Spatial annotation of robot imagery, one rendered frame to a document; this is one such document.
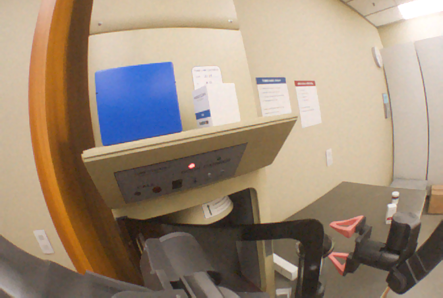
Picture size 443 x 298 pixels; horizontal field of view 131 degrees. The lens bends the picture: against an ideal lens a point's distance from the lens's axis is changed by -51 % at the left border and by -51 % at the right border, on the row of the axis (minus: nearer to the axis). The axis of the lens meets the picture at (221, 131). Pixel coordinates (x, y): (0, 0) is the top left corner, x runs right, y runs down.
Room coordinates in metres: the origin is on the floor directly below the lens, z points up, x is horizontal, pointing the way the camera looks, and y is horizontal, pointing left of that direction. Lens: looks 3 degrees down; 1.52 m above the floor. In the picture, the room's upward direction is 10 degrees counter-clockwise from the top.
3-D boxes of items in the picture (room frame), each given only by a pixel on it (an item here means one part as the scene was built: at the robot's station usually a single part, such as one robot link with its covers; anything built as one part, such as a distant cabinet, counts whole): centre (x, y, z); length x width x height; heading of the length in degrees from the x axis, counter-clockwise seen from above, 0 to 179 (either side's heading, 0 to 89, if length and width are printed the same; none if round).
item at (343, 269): (0.32, -0.23, 1.16); 0.09 x 0.07 x 0.07; 27
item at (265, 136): (0.30, 0.04, 1.46); 0.32 x 0.11 x 0.10; 117
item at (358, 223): (0.32, -0.23, 1.23); 0.09 x 0.07 x 0.07; 27
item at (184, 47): (0.46, 0.12, 1.33); 0.32 x 0.25 x 0.77; 117
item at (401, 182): (1.63, -2.33, 0.17); 0.60 x 0.42 x 0.33; 25
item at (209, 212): (0.45, 0.09, 1.34); 0.18 x 0.18 x 0.05
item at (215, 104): (0.32, 0.00, 1.54); 0.05 x 0.05 x 0.06; 32
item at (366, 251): (0.26, -0.27, 1.20); 0.07 x 0.07 x 0.10; 27
